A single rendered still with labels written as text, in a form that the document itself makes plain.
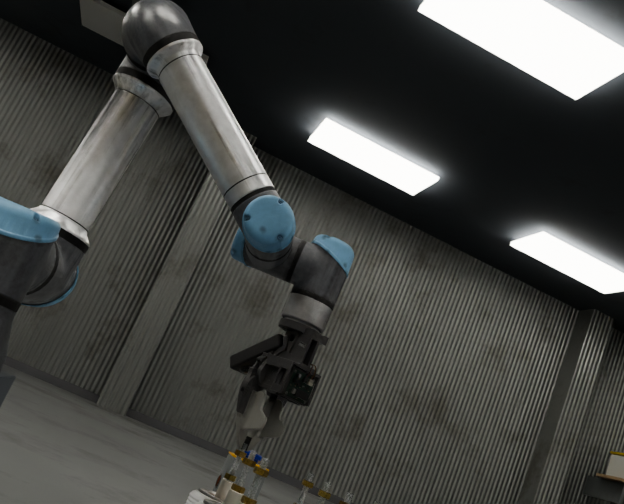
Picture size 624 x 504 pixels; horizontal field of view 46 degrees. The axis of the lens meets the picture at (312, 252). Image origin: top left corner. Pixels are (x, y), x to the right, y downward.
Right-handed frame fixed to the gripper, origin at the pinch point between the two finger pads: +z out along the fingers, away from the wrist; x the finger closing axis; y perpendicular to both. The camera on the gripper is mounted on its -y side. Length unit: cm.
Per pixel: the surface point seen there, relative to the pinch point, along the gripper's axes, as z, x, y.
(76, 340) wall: -13, 284, -600
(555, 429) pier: -134, 713, -306
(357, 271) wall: -206, 491, -474
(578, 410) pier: -165, 729, -295
